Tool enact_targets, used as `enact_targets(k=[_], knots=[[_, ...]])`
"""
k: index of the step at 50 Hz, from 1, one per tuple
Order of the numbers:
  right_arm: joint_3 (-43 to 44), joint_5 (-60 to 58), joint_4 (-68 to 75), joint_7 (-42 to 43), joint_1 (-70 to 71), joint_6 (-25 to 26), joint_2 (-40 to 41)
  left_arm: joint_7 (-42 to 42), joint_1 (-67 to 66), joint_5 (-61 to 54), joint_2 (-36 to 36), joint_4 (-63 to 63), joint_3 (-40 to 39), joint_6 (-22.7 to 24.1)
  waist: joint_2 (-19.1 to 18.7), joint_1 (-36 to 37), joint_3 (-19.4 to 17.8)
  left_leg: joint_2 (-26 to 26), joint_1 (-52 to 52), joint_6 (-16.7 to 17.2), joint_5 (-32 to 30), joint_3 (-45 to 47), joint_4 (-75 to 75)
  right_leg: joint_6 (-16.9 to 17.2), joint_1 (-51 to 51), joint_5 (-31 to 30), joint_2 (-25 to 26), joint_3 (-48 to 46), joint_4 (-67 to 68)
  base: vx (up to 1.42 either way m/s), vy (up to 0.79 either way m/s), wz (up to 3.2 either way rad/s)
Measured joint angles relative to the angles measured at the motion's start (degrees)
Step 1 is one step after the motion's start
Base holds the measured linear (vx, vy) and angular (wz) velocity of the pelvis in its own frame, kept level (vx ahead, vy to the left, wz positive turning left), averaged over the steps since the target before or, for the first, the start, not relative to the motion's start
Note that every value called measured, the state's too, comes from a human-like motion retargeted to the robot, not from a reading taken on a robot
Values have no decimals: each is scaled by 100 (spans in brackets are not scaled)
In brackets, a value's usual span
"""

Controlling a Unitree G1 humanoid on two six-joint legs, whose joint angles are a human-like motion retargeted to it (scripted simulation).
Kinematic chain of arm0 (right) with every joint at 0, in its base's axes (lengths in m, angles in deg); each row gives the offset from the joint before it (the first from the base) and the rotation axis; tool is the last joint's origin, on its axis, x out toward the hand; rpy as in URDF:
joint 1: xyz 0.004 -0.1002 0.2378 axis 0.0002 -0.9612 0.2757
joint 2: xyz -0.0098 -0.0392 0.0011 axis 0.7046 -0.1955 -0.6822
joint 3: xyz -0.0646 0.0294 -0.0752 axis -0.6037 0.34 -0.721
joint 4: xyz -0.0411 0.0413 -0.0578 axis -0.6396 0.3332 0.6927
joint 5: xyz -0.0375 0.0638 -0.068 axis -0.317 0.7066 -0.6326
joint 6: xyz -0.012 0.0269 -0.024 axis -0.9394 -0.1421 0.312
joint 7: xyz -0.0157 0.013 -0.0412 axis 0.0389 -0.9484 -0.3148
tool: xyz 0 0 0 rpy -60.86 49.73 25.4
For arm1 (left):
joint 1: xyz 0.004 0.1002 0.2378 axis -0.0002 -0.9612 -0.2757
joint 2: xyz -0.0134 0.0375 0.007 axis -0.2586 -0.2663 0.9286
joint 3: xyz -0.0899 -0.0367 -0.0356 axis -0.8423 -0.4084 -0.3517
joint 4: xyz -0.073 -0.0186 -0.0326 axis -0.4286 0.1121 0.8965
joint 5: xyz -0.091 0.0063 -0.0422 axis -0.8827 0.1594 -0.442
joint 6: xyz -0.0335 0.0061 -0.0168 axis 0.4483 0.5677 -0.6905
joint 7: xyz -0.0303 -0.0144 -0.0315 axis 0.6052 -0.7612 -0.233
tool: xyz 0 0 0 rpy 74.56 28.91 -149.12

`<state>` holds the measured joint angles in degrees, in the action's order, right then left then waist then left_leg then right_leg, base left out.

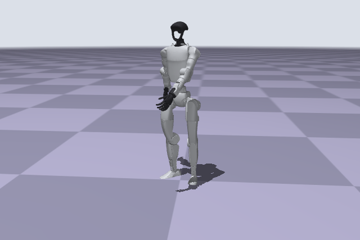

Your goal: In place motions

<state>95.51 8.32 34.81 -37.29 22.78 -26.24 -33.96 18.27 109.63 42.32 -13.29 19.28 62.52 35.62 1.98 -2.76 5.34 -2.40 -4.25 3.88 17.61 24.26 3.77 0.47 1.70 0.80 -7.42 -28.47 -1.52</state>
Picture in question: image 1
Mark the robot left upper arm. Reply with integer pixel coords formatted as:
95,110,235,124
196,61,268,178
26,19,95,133
179,47,201,75

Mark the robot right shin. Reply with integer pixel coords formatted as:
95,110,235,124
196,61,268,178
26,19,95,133
166,139,179,172

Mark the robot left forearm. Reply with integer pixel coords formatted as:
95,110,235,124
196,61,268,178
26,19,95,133
173,69,191,96

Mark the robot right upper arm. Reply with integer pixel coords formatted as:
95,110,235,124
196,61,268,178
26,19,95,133
160,47,168,76

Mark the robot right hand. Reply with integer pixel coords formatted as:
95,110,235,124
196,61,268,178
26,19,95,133
163,87,169,96

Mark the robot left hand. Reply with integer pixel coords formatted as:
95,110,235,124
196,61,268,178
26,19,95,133
156,88,176,111

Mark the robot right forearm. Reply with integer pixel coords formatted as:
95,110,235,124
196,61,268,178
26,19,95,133
161,74,172,90

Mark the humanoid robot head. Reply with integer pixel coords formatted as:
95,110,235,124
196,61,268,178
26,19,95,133
170,21,188,47

